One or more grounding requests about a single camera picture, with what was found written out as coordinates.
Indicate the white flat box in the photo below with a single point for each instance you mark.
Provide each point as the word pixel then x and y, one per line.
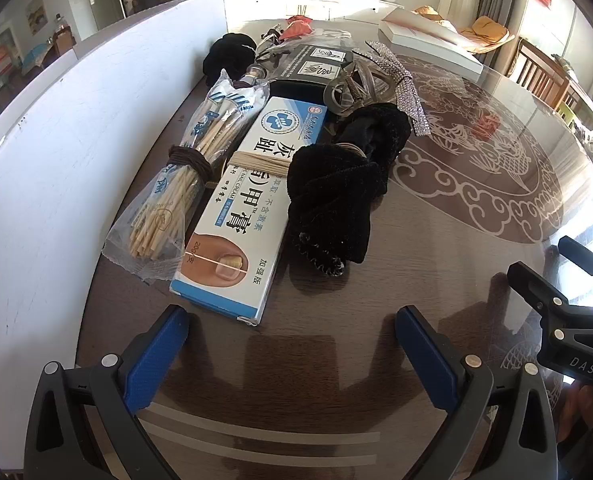
pixel 426 42

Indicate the black printed box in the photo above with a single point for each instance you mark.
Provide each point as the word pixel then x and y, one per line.
pixel 316 62

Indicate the rhinestone bow hair clip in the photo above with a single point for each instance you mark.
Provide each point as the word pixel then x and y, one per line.
pixel 406 90

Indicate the eyeglasses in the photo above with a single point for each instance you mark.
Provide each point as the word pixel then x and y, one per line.
pixel 271 35

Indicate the blue white cream box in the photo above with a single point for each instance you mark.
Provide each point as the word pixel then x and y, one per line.
pixel 236 220

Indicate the dining table with blue cloth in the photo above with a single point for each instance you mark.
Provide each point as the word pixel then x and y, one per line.
pixel 36 55

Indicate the clear hair claw clip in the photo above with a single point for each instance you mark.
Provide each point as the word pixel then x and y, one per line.
pixel 346 92

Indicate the large orange cushion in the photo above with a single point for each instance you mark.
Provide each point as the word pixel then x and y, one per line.
pixel 489 30

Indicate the framed wall picture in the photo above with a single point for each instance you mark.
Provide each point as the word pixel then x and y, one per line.
pixel 36 14

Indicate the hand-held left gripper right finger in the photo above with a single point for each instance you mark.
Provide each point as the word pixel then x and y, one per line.
pixel 426 355

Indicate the white cardboard bin wall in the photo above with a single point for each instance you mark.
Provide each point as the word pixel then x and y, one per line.
pixel 51 160

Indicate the wooden chair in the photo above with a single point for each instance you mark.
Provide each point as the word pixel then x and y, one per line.
pixel 536 67

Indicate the plastic bottle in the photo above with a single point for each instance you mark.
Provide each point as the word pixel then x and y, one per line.
pixel 62 22

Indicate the person's right hand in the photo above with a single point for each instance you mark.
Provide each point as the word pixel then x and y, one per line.
pixel 586 415

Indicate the small orange cushion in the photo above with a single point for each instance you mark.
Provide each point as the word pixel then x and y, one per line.
pixel 425 11

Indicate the red window poster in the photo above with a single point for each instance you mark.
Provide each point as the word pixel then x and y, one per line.
pixel 2 57

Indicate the red fabric pouch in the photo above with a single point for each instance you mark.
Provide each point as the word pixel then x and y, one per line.
pixel 296 27

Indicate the bag of wooden cotton swabs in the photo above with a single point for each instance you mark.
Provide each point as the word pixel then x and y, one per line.
pixel 176 195

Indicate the small glass bottle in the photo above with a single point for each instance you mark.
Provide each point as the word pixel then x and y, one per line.
pixel 254 74

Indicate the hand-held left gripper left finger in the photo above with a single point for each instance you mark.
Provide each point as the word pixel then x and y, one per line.
pixel 156 350

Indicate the black velvet scrunchie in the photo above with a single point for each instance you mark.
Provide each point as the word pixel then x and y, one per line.
pixel 331 195

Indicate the white tv cabinet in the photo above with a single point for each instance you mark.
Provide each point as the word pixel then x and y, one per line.
pixel 351 2

